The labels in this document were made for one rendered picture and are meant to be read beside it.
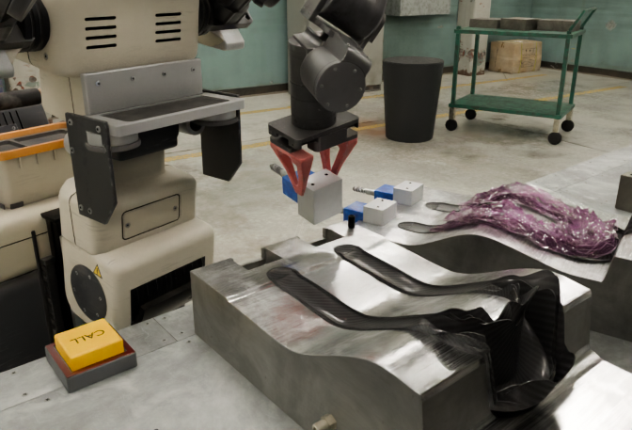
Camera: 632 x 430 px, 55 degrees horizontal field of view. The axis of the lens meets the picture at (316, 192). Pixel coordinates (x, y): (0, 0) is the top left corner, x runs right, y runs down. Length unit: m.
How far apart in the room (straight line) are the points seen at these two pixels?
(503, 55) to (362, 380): 8.25
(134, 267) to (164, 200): 0.13
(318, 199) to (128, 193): 0.38
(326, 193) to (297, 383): 0.27
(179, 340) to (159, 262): 0.29
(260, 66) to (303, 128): 5.98
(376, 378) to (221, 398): 0.23
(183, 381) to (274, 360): 0.13
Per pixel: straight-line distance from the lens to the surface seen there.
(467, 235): 0.87
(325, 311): 0.69
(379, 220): 0.97
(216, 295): 0.72
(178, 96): 1.04
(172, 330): 0.82
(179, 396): 0.71
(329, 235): 0.87
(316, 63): 0.66
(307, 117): 0.74
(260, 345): 0.66
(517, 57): 8.67
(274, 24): 6.77
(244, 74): 6.65
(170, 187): 1.09
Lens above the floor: 1.23
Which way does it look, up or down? 20 degrees down
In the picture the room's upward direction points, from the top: straight up
